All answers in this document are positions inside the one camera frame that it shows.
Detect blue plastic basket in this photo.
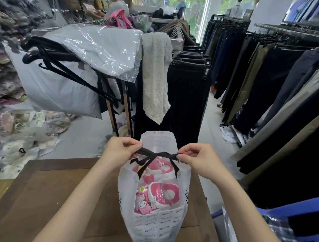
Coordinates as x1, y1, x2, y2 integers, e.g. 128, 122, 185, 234
211, 197, 319, 242

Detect bundle of black hangers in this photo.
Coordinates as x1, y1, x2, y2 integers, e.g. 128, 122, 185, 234
21, 36, 123, 106

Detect brown cardboard sheet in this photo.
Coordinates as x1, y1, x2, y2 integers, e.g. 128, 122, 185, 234
0, 179, 15, 200

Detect pink sandals pack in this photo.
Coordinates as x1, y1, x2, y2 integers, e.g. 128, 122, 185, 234
133, 157, 181, 215

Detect white shopping bag black handles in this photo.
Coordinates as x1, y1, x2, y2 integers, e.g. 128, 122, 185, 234
117, 131, 192, 242

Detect rack of black trousers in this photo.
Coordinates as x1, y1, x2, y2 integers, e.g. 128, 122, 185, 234
133, 45, 213, 150

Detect person's left hand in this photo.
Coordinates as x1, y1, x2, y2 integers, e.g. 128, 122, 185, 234
99, 136, 144, 174

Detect speckled off-white shirt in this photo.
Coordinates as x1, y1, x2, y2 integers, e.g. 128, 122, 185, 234
141, 32, 173, 125

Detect metal clothes rack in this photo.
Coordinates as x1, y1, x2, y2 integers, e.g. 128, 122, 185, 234
31, 17, 185, 138

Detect person's left forearm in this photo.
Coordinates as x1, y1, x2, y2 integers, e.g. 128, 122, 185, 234
32, 162, 121, 242

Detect clear wrapped grey garment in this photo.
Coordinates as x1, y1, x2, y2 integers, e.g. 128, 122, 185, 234
44, 24, 144, 83

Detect large white plastic bag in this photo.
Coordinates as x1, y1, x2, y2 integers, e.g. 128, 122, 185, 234
4, 42, 103, 120

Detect person's right forearm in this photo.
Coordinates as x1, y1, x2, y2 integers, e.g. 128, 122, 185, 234
212, 172, 281, 242

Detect person's right hand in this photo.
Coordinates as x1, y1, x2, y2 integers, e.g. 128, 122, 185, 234
176, 143, 226, 183

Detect row of hanging dark trousers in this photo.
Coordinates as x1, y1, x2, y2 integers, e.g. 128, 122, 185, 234
201, 14, 319, 210

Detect clear bag plaid garment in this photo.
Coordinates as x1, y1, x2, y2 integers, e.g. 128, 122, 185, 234
222, 205, 298, 242

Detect pile of bagged slippers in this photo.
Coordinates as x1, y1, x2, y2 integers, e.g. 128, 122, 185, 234
0, 0, 78, 180

